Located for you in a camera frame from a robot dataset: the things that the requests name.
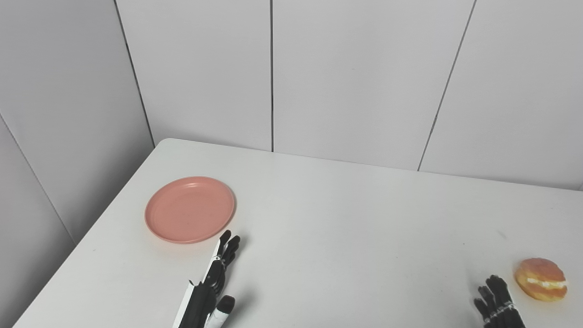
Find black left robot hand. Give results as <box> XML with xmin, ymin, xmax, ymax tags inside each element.
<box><xmin>172</xmin><ymin>230</ymin><xmax>241</xmax><ymax>328</ymax></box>

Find cream puff pastry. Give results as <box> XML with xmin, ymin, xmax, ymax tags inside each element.
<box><xmin>515</xmin><ymin>258</ymin><xmax>569</xmax><ymax>302</ymax></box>

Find pink round plate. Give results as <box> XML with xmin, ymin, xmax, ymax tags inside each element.
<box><xmin>145</xmin><ymin>176</ymin><xmax>236</xmax><ymax>244</ymax></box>

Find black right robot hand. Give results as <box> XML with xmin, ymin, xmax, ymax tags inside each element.
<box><xmin>474</xmin><ymin>275</ymin><xmax>527</xmax><ymax>328</ymax></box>

